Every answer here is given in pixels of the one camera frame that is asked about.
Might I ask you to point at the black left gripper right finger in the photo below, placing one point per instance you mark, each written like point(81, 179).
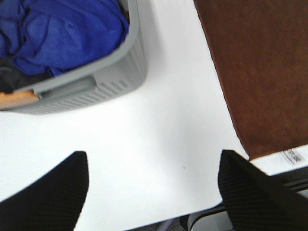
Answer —
point(255, 201)

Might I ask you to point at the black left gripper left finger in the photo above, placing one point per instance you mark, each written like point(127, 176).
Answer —
point(53, 202)

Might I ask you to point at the brown microfibre towel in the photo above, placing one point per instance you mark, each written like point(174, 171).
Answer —
point(260, 52)

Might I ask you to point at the grey-purple towel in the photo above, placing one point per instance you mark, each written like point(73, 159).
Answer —
point(10, 77)

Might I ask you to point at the blue towel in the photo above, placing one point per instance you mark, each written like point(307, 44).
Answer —
point(56, 36)

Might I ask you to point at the grey perforated laundry basket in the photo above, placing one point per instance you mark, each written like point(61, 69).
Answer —
point(120, 72)

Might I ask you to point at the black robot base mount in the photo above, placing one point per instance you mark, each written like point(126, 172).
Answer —
point(217, 218)

